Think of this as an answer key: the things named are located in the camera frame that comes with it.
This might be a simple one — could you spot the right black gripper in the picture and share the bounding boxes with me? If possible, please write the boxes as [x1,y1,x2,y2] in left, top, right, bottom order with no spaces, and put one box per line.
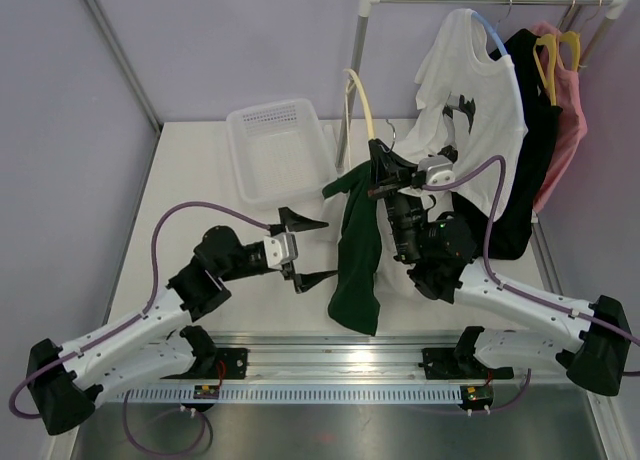
[369,139,428,262]

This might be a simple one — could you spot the cream plastic hanger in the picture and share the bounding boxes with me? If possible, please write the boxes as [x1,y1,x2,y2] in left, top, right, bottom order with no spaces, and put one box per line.
[343,68,397,153]

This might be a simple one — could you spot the green and white t shirt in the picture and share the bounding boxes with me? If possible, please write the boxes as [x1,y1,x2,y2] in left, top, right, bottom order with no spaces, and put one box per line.
[320,160,417,336]

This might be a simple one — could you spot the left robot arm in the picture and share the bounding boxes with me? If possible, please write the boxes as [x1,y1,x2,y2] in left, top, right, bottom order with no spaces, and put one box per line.
[24,203,332,436]

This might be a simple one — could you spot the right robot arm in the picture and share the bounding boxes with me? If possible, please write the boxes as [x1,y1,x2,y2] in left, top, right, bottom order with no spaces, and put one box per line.
[368,139,639,397]

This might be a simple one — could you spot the white printed t shirt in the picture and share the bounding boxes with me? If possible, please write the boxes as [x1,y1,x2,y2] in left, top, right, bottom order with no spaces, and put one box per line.
[393,9,527,218]

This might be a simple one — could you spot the black t shirt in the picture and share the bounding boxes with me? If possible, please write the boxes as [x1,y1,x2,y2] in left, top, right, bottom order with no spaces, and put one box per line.
[489,29,562,260]

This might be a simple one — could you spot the light blue hanger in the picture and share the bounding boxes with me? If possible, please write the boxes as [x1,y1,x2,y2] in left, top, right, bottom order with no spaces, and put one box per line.
[472,11,508,57]

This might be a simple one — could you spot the pink t shirt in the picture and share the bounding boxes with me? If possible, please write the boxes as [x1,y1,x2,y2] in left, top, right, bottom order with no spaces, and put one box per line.
[530,22,588,214]

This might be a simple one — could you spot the yellow hanger front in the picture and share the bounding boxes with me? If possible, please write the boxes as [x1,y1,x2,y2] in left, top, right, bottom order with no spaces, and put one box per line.
[533,34,558,106]

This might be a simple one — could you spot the yellow hanger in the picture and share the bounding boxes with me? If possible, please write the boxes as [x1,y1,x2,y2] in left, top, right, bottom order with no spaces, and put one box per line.
[533,34,558,106]
[559,31,582,72]

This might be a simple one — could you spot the yellow hanger back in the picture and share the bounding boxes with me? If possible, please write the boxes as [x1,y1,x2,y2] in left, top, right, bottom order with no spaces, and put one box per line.
[559,31,582,72]

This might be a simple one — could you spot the white plastic basket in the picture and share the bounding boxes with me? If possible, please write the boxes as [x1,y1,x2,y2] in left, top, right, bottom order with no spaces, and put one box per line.
[226,98,337,209]

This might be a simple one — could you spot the metal clothes rack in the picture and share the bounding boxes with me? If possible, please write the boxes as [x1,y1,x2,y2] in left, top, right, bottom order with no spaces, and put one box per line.
[335,0,631,174]

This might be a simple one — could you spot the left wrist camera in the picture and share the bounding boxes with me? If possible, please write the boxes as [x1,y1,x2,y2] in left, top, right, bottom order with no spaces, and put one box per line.
[263,232,299,269]

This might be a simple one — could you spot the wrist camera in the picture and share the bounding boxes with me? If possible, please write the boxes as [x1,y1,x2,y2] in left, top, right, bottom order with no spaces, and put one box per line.
[416,155,456,187]
[263,232,299,269]

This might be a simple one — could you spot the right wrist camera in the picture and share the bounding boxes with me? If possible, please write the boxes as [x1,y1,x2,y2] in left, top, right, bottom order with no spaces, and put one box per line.
[416,155,456,187]

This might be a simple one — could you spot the aluminium mounting rail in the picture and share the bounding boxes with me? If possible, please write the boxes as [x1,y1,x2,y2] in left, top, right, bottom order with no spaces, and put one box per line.
[67,329,611,381]

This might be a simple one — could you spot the white slotted cable duct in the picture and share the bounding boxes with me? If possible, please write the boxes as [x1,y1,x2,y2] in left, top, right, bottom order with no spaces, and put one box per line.
[119,384,462,405]

